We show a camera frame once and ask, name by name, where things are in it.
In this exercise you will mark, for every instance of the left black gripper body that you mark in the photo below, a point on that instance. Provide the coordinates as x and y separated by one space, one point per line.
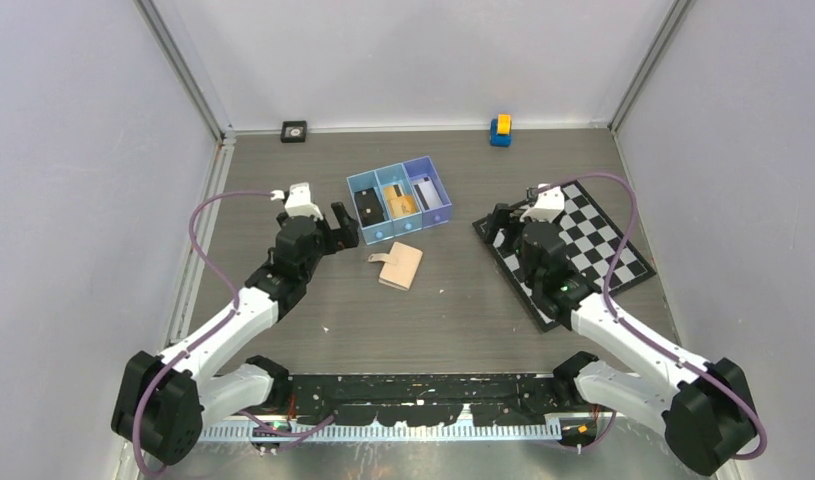
311 262

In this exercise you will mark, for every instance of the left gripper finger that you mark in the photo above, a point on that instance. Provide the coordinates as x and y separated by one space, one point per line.
331 238
347 235

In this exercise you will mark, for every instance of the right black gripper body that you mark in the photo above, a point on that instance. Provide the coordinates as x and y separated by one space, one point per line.
532 280

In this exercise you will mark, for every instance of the beige leather card holder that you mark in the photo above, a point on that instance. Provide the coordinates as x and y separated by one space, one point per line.
399 265

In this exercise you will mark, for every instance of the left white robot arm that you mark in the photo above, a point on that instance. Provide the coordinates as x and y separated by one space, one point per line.
166 400

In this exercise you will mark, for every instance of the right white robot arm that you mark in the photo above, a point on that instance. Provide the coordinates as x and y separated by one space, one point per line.
704 410

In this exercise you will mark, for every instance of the black item in tray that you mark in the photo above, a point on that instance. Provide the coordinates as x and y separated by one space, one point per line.
369 208

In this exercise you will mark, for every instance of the black and white chessboard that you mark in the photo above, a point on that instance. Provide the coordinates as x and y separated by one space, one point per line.
592 239

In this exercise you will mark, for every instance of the orange item in tray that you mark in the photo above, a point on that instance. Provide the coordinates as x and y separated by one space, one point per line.
399 202

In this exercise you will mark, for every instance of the blue three-compartment organizer tray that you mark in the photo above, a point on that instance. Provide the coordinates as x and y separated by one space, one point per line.
404 173

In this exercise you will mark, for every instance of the blue and yellow toy block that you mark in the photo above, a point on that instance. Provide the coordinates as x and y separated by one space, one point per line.
501 131

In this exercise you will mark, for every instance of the small black square box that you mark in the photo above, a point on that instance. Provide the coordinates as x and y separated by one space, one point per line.
293 131

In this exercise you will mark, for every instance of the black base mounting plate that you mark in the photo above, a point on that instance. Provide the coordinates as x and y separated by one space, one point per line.
424 400

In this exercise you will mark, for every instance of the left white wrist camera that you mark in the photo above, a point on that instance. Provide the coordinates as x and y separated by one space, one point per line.
298 201

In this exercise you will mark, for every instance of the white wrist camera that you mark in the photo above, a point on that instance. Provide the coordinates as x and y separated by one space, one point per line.
543 204
298 201

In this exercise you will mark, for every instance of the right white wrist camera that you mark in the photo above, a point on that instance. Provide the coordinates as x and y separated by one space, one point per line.
543 204

